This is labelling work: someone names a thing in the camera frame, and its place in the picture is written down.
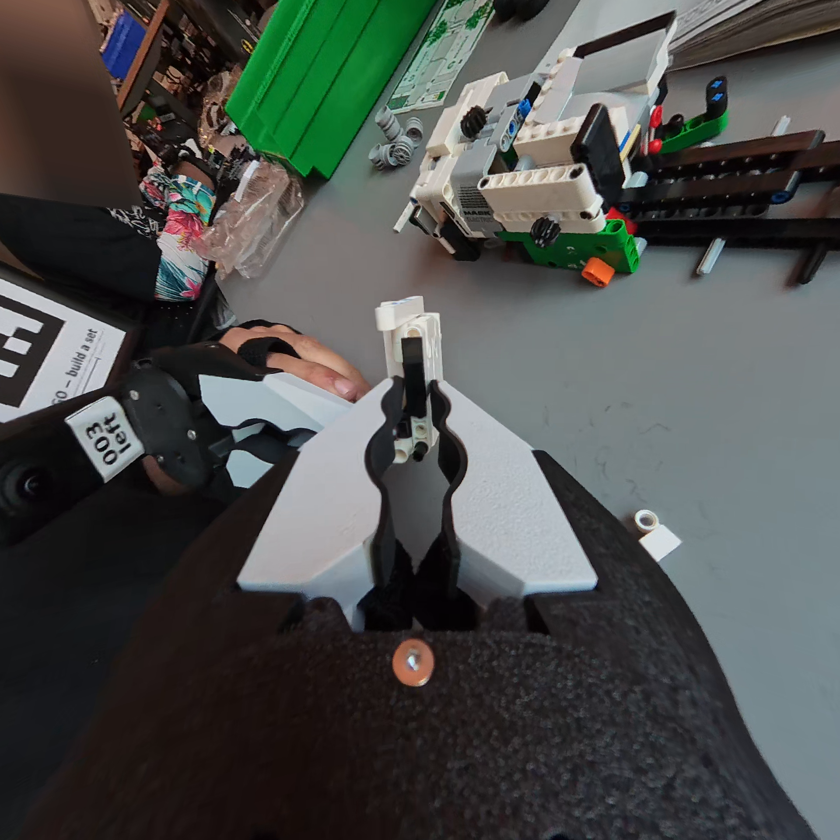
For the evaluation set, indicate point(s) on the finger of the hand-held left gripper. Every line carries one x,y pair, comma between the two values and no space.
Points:
256,463
289,400

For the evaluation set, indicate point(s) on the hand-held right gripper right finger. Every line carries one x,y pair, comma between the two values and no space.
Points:
518,525

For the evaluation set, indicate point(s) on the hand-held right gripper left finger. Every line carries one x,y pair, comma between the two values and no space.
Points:
315,525

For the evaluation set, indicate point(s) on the white lego subassembly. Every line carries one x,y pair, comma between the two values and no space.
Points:
392,354

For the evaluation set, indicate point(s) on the small white lego connector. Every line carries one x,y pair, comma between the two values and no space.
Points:
661,543

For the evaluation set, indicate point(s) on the white green lego truck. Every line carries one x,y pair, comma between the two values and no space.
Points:
525,190

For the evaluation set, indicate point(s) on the person's left hand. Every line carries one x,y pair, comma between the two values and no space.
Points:
328,374

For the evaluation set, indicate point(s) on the floral patterned cloth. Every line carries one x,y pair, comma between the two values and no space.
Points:
184,249

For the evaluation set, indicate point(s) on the clear plastic bag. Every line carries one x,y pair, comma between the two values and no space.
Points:
256,216

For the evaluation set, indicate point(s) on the dark cloth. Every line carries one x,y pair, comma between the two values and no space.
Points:
65,249

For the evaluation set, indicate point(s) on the pile of grey wheel hubs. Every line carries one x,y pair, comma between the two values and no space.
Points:
394,148

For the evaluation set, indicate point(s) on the green plastic bin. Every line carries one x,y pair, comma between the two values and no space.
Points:
315,79

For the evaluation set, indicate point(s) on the green sticker sheet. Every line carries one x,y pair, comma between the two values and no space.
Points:
439,52

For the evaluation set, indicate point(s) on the pile of black rubber tires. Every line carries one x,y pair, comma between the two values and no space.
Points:
518,6

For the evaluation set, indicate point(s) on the open instruction booklet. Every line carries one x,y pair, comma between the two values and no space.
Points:
754,33

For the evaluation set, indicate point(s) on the black lego chassis frame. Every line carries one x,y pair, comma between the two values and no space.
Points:
722,197

